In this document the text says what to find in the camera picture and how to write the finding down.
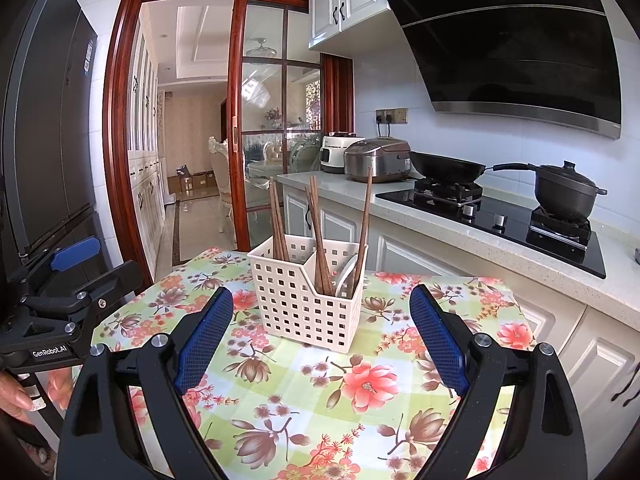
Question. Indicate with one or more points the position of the black glass gas stove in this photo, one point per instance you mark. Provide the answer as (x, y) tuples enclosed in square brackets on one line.
[(510, 240)]

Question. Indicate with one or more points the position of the white wall cabinets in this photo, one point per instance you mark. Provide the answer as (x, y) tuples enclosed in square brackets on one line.
[(350, 0)]

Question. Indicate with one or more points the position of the black refrigerator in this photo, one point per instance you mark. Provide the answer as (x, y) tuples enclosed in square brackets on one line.
[(50, 135)]

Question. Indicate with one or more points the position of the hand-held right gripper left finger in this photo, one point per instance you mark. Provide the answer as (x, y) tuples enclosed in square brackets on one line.
[(202, 345)]

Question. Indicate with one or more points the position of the grey rice cooker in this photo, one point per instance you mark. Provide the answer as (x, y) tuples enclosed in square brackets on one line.
[(375, 160)]

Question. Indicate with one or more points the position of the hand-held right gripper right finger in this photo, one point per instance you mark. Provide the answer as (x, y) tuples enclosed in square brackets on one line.
[(440, 345)]

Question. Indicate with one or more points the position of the white perforated plastic utensil basket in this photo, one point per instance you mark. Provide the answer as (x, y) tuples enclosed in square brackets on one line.
[(295, 307)]

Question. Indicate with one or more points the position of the ceiling lamp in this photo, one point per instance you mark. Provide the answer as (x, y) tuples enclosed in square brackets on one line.
[(261, 49)]

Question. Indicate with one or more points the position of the glass sliding door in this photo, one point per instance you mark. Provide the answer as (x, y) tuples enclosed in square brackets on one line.
[(265, 100)]

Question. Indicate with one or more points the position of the white base cabinets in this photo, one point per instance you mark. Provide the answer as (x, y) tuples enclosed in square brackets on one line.
[(575, 350)]

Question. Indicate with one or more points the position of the black wok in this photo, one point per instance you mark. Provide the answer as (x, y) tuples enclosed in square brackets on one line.
[(445, 166)]

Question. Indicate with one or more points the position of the person's left hand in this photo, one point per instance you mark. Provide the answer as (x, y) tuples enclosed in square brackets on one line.
[(17, 395)]

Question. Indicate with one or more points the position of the white ceramic spoon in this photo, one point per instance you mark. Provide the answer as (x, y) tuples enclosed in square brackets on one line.
[(345, 272)]

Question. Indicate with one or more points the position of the gold wall socket panel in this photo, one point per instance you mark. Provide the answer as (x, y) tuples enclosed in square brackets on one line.
[(392, 116)]

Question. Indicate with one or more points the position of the white ornate chair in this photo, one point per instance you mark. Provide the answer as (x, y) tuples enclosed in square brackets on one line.
[(221, 175)]

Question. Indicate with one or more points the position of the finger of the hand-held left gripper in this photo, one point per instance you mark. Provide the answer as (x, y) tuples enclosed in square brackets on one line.
[(75, 254), (117, 282)]

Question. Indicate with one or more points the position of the red wooden door frame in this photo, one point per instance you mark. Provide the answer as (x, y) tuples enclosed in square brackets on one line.
[(116, 135)]

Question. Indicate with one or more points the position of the speckled white countertop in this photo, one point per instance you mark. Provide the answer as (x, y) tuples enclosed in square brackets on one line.
[(340, 185)]

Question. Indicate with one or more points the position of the black lidded pot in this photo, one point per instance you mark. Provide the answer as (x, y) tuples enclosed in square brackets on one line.
[(565, 192)]

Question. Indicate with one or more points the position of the cardboard boxes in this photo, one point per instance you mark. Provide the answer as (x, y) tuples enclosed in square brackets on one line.
[(192, 180)]

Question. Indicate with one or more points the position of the black range hood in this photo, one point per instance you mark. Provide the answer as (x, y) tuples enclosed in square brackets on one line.
[(510, 50)]

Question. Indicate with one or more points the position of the floral tablecloth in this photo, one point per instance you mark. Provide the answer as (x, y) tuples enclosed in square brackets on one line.
[(310, 410)]

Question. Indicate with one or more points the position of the white pressure cooker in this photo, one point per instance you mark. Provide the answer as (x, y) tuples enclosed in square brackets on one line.
[(334, 152)]

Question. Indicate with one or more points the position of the set of wooden chopsticks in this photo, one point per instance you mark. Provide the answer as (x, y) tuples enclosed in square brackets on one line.
[(317, 230)]

